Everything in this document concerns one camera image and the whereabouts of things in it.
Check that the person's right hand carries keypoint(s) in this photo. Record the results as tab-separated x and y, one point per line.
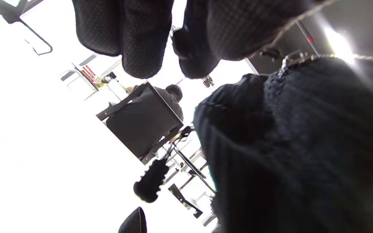
151	181

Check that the person's left hand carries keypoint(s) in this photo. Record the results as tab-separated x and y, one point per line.
303	145

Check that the black top white leg desk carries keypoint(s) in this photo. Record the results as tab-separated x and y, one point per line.
193	168

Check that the black office chair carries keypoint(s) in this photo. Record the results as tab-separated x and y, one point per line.
141	123

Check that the bright ceiling light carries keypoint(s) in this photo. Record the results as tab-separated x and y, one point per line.
338	45

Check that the dark jar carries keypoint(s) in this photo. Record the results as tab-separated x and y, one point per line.
112	75

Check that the white rolling cart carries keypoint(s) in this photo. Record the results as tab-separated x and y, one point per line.
68	75

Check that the shelf with red items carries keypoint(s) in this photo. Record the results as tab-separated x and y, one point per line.
76	68

